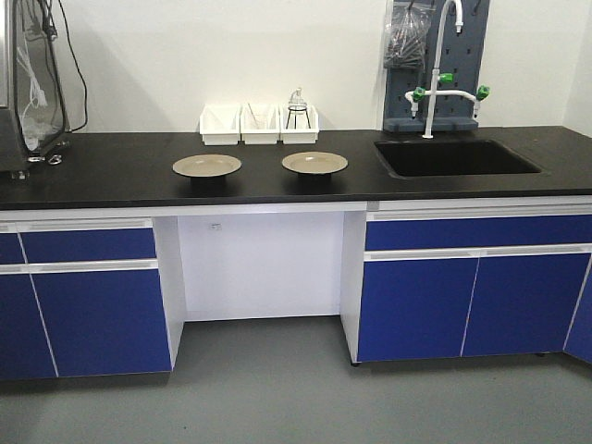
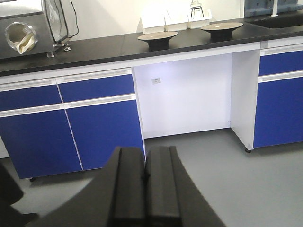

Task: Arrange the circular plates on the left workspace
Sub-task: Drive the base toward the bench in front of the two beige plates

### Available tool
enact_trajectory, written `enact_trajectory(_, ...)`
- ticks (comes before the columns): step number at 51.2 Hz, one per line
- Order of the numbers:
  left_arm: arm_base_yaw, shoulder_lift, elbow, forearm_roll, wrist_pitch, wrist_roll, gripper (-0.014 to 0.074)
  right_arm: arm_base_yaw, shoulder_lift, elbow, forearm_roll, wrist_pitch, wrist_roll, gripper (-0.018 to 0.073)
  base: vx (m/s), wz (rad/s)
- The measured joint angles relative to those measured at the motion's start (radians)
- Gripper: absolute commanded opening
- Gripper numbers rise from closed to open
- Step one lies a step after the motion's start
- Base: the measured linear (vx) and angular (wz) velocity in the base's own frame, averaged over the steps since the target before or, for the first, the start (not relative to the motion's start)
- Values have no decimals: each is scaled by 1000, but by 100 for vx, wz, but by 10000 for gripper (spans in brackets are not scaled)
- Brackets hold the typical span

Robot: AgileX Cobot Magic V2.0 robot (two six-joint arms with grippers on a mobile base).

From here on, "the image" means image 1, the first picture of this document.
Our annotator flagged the plastic bag of pegs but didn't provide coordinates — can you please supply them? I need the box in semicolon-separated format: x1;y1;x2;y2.
383;1;432;70

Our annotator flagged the far right blue door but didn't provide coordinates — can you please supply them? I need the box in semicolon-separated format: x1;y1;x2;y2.
462;253;589;356

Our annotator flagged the white plastic bin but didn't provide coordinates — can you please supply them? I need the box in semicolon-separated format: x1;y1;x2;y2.
279;105;319;144
199;104;241;145
240;103;280;145

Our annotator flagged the right white plastic bin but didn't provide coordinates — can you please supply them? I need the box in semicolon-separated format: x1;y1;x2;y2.
279;105;319;144

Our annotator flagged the grey pegboard drying rack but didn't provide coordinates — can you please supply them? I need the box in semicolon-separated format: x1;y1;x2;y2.
383;1;490;133

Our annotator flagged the left white plastic bin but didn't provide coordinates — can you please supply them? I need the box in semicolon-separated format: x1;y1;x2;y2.
199;104;241;145

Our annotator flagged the right blue cabinet door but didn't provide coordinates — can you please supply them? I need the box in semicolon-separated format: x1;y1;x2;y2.
357;258;478;362

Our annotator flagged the white gooseneck lab faucet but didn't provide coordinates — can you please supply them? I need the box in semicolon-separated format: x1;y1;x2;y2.
404;0;491;139

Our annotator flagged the blue cabinet door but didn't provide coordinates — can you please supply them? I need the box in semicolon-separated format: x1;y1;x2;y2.
357;258;478;362
33;269;172;376

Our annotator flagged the left blue drawer front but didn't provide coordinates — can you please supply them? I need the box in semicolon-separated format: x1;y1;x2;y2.
20;228;156;263

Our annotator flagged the right blue drawer front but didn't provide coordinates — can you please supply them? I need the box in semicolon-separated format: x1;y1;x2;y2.
365;215;591;251

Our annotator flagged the tan round plate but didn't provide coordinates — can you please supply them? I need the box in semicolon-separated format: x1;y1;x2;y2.
172;154;242;179
281;152;349;175

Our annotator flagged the round glass flask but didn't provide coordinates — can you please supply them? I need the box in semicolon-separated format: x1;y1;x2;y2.
288;88;307;112

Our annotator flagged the black lab sink basin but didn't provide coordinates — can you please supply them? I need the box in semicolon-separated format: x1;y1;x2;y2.
375;140;540;178

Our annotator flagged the left blue cabinet door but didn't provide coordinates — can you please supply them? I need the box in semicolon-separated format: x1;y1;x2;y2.
33;269;172;376

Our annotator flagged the middle white plastic bin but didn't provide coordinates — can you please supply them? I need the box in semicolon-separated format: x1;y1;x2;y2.
240;103;280;145

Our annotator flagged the black power cable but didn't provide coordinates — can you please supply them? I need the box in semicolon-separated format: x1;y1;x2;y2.
35;0;89;134

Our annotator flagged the blue drawer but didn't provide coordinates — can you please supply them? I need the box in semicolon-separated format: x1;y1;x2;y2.
20;228;156;263
365;215;591;251

